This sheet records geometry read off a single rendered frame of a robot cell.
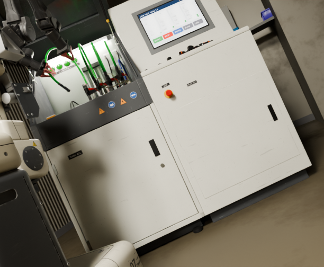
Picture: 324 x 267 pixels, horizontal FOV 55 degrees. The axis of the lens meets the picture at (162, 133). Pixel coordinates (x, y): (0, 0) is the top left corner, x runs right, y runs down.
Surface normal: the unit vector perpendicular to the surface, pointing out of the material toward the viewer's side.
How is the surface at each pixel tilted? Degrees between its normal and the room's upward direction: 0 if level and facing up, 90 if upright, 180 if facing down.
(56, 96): 90
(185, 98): 90
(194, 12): 76
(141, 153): 90
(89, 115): 90
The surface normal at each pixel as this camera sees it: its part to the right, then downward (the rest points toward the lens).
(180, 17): -0.05, -0.25
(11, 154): 0.86, -0.39
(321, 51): -0.31, 0.13
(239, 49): 0.04, -0.03
